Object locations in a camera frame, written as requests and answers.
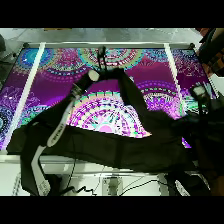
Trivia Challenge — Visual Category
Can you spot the dark green long-sleeved shirt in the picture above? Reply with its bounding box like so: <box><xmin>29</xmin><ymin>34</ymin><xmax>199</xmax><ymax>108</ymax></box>
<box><xmin>6</xmin><ymin>67</ymin><xmax>200</xmax><ymax>174</ymax></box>

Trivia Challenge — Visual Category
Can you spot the silver frame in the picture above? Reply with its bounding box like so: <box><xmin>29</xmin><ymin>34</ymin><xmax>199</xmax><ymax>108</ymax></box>
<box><xmin>0</xmin><ymin>41</ymin><xmax>221</xmax><ymax>197</ymax></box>

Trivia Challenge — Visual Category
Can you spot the black cable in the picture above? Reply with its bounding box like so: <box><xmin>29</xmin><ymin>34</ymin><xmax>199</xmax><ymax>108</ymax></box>
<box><xmin>120</xmin><ymin>178</ymin><xmax>162</xmax><ymax>196</ymax></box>
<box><xmin>61</xmin><ymin>185</ymin><xmax>98</xmax><ymax>197</ymax></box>

